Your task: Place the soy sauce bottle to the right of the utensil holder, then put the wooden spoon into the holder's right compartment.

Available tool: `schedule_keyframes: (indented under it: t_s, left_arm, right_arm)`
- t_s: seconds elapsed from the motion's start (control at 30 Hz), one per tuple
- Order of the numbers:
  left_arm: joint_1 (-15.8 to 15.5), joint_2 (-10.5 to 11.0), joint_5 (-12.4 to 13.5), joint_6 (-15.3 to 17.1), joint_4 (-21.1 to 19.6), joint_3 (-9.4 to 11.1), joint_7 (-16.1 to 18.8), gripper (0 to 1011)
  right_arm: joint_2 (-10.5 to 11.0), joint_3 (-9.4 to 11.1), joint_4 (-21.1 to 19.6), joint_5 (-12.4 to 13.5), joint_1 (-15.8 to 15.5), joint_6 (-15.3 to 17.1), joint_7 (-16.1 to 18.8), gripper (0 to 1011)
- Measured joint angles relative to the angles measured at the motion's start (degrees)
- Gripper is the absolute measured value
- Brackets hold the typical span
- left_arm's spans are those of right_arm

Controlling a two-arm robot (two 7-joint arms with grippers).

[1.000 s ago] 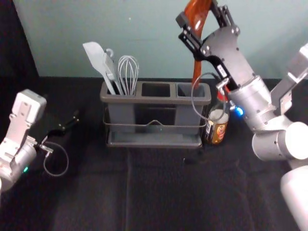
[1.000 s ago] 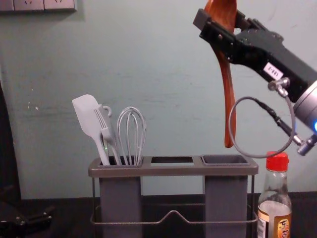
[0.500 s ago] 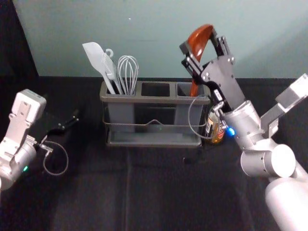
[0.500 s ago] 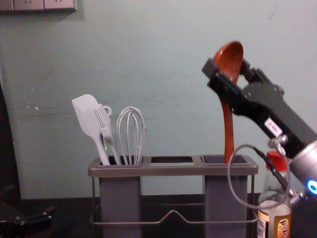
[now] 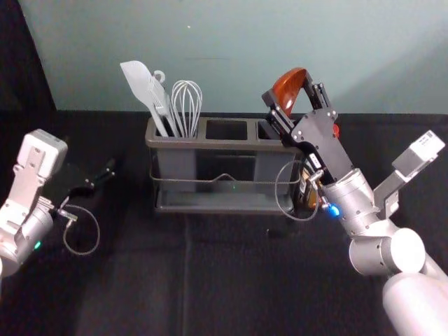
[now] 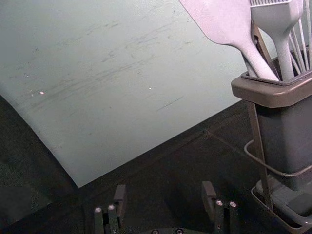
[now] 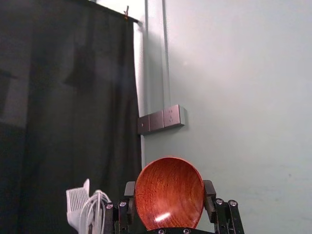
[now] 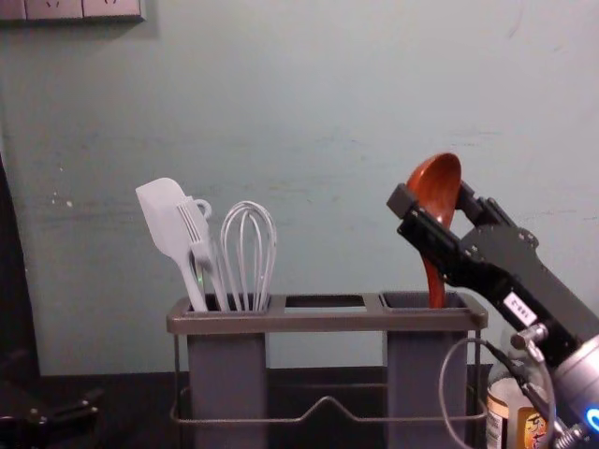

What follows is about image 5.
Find thin gripper cable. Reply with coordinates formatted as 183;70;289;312
57;204;102;257
274;160;327;223

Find thin right gripper cable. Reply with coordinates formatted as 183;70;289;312
274;160;327;223

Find thin left gripper cable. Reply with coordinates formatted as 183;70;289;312
57;204;102;257

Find grey silicone spatula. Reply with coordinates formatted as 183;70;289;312
119;60;169;138

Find brown wooden spoon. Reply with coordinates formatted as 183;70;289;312
272;66;309;117

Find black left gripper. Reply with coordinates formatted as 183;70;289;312
44;157;116;211

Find black hanging cloth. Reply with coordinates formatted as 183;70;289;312
0;0;57;113

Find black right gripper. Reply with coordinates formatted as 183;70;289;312
261;69;356;185

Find grey utensil rack steel bars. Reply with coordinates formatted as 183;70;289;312
144;116;306;215

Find grey slotted turner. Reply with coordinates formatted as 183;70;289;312
148;69;180;138

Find black table cloth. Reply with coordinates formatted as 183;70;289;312
0;108;448;336

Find grey wire whisk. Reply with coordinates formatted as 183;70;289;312
170;80;204;139

